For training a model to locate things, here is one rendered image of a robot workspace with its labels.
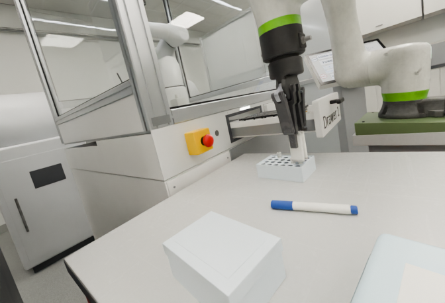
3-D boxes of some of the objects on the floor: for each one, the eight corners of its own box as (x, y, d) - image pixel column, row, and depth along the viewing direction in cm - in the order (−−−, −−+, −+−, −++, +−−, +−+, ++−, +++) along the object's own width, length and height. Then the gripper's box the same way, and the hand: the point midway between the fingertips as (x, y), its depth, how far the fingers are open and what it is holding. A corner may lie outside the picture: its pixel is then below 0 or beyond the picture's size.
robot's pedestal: (465, 287, 87) (459, 112, 76) (480, 358, 66) (475, 131, 55) (378, 260, 108) (363, 120, 97) (368, 307, 87) (347, 136, 76)
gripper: (285, 52, 38) (304, 172, 42) (312, 54, 48) (325, 151, 52) (253, 64, 43) (271, 169, 47) (283, 63, 53) (296, 151, 57)
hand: (297, 146), depth 49 cm, fingers closed, pressing on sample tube
